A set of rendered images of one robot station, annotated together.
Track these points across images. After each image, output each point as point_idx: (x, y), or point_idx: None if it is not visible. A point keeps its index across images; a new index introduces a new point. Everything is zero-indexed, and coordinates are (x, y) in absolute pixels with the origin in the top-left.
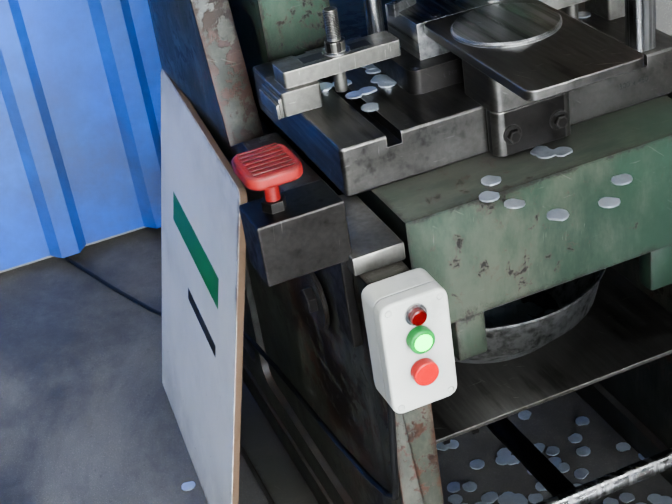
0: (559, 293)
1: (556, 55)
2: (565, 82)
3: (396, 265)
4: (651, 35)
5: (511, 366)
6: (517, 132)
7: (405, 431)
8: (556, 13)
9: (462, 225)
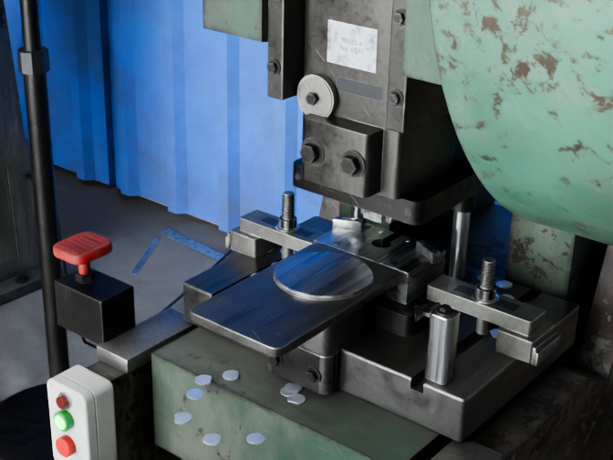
0: None
1: (266, 308)
2: (212, 322)
3: (118, 371)
4: (438, 371)
5: None
6: (273, 358)
7: None
8: (351, 291)
9: (187, 387)
